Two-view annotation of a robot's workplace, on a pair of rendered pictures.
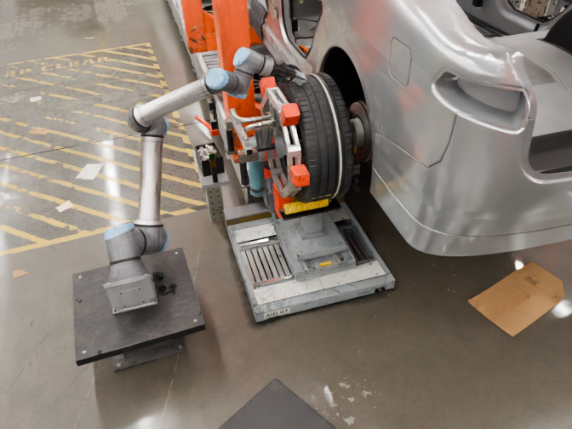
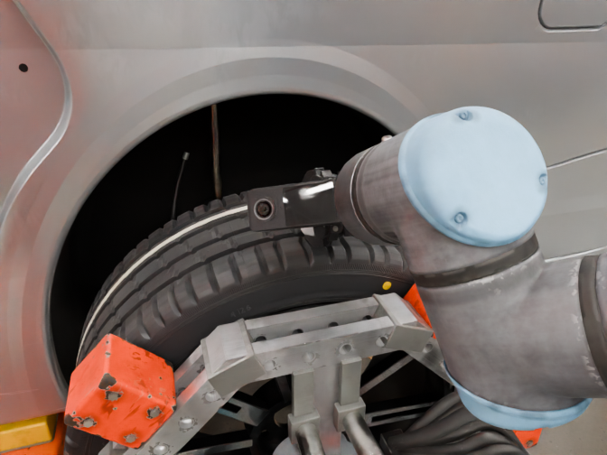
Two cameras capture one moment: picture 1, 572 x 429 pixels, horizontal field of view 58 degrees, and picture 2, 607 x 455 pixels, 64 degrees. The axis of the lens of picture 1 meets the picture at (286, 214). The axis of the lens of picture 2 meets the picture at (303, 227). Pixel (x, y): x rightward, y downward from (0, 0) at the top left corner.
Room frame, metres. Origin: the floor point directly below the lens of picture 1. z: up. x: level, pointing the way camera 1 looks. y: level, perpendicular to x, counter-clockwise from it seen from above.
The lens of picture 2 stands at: (2.41, 0.46, 1.48)
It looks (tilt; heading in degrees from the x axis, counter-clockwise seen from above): 27 degrees down; 268
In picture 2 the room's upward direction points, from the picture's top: straight up
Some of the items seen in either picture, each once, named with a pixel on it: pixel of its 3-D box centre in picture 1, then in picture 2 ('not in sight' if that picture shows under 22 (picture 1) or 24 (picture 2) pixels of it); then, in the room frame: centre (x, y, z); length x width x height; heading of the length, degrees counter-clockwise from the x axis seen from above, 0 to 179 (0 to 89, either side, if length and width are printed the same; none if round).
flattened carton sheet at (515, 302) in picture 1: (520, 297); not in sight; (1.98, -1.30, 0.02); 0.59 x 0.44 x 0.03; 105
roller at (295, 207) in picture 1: (306, 205); not in sight; (2.28, -0.11, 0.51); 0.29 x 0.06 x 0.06; 105
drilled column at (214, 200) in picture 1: (214, 192); not in sight; (2.86, 0.48, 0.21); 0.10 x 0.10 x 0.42; 15
